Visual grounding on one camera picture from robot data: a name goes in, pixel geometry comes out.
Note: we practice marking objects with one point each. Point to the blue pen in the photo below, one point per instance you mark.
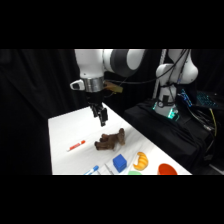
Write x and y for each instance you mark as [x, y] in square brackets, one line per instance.
[91, 170]

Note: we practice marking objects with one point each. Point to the tan wrist mount plate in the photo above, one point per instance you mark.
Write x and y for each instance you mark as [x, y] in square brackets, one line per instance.
[114, 88]

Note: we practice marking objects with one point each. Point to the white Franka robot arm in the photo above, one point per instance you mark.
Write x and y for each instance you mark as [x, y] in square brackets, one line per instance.
[90, 65]

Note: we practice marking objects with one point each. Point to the blue backlit keyboard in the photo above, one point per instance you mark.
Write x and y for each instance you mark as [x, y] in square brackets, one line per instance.
[206, 99]

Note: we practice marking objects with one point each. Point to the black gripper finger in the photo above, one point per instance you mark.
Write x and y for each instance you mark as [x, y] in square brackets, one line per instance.
[103, 117]
[95, 111]

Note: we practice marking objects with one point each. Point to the brown plush toy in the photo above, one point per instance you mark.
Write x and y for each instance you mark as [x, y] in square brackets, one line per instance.
[109, 140]

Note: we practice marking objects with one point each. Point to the orange bowl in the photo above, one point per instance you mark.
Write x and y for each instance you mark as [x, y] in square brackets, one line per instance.
[167, 169]

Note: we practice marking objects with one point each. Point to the yellow toy croissant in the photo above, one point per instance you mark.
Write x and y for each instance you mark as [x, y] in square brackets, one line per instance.
[141, 161]

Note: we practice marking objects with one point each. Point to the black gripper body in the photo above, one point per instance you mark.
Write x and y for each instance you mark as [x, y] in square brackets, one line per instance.
[95, 98]

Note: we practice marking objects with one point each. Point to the blue cube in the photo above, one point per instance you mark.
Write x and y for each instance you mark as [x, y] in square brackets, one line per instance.
[119, 163]

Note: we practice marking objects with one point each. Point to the green round object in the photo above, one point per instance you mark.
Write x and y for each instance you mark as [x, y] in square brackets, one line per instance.
[134, 173]

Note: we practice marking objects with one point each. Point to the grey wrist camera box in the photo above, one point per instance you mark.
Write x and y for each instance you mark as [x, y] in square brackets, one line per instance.
[76, 85]

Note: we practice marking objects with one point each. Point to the red pen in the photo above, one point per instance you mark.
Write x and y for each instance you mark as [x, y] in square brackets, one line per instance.
[76, 146]

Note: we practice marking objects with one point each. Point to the black robot stand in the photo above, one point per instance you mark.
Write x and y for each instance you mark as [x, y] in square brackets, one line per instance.
[166, 133]

